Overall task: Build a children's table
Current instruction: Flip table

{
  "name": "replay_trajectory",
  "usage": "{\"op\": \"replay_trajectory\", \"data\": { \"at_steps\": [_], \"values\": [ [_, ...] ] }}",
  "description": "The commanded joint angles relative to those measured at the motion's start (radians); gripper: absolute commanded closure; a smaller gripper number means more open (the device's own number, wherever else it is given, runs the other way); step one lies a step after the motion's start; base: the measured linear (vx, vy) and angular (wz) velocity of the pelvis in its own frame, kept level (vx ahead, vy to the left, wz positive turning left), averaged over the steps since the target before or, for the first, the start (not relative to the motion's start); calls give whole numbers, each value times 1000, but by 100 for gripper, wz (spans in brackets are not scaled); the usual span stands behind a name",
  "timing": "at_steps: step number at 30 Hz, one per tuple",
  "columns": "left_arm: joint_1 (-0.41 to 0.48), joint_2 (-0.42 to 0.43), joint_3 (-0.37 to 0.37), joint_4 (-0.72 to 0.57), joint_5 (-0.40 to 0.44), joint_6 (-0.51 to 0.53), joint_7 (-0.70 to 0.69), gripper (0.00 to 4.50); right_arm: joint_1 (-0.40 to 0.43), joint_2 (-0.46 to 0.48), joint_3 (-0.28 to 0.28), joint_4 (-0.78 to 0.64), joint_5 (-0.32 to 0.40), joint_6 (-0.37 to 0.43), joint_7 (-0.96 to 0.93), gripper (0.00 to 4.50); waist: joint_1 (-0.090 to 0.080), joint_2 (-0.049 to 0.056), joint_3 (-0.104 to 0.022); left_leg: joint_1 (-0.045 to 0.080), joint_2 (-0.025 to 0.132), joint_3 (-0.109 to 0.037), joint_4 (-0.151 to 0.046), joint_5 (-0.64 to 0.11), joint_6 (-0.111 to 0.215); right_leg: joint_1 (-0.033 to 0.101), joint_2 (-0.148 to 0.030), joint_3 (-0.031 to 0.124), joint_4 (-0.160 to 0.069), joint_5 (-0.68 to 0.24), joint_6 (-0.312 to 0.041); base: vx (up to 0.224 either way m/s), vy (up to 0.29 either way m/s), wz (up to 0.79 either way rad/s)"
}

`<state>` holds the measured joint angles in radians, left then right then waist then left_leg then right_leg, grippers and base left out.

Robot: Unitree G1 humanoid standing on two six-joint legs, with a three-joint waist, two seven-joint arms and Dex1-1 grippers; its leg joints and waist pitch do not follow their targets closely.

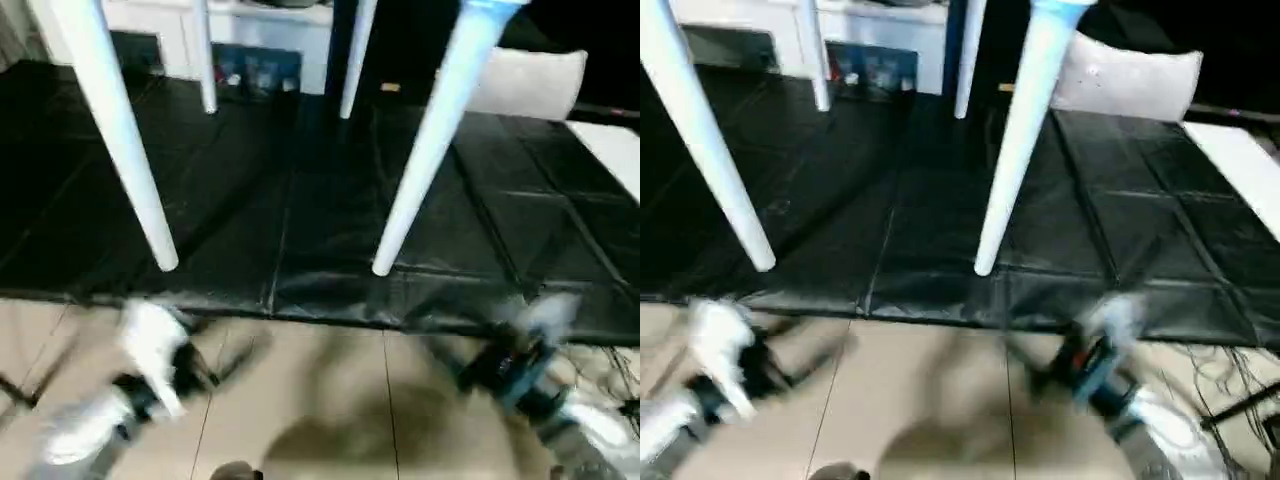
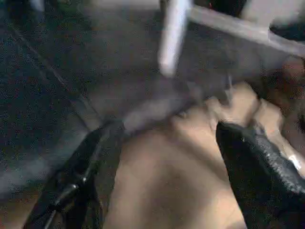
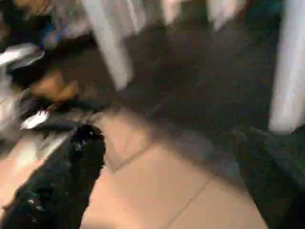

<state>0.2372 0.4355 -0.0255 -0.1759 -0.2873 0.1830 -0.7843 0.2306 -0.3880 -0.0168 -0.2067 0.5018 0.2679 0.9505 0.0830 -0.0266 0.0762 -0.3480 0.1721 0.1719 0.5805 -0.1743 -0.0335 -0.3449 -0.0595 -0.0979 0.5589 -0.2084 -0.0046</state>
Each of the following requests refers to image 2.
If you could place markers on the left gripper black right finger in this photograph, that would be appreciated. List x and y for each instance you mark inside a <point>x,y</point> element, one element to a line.
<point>267,186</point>

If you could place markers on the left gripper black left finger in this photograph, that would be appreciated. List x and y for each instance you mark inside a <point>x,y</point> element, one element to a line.
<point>78,181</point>

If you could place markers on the black work mat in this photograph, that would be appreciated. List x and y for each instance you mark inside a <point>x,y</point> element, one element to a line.
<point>59,71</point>

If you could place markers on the white flat board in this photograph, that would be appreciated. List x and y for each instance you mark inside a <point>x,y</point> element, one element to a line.
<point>238,28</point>

